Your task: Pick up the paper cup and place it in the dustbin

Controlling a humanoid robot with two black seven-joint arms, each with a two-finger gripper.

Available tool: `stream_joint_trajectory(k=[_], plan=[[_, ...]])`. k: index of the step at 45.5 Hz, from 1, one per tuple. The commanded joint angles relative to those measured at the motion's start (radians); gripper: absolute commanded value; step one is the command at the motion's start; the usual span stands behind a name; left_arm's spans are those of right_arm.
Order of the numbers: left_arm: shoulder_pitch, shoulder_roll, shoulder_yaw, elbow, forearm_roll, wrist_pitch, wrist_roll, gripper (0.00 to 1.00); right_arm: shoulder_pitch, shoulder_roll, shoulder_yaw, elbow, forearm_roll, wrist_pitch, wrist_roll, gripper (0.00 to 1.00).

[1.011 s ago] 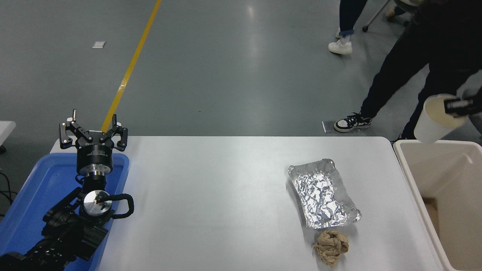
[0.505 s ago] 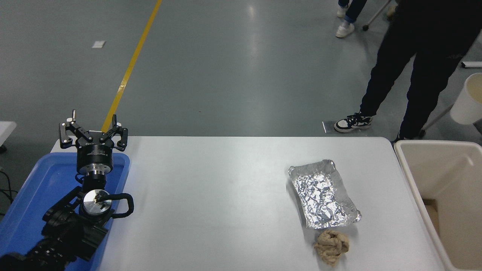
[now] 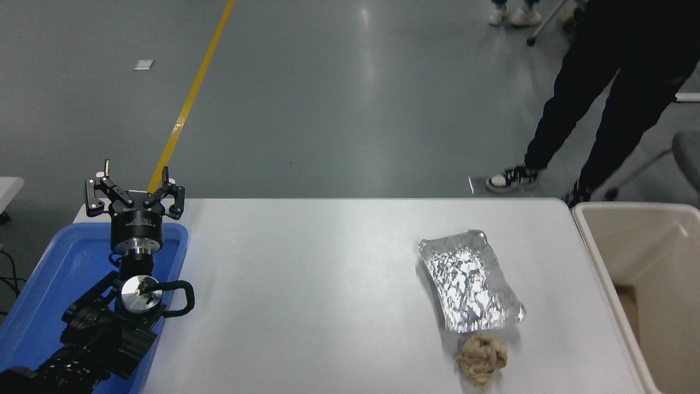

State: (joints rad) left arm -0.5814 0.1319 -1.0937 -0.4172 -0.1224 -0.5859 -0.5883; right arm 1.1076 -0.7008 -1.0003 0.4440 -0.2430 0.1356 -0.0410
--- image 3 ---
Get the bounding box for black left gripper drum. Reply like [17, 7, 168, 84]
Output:
[110, 202, 165, 253]

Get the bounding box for blue plastic tray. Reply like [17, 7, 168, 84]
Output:
[0, 222, 189, 394]

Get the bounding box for small white side table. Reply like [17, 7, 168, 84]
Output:
[0, 176, 25, 224]

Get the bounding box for crumpled foil tray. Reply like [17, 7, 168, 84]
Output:
[418, 229, 526, 333]

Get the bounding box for crumpled tan paper ball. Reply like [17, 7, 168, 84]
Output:
[456, 333, 509, 390]

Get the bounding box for person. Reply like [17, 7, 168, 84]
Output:
[486, 0, 700, 209]
[488, 0, 543, 27]

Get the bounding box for large pale bin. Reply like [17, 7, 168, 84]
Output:
[571, 201, 700, 394]

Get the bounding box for grey seat chair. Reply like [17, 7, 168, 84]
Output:
[604, 130, 700, 201]

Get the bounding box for black floor cables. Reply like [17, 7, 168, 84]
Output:
[0, 245, 26, 316]

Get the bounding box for white frame wheeled chair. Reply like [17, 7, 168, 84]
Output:
[526, 0, 572, 47]

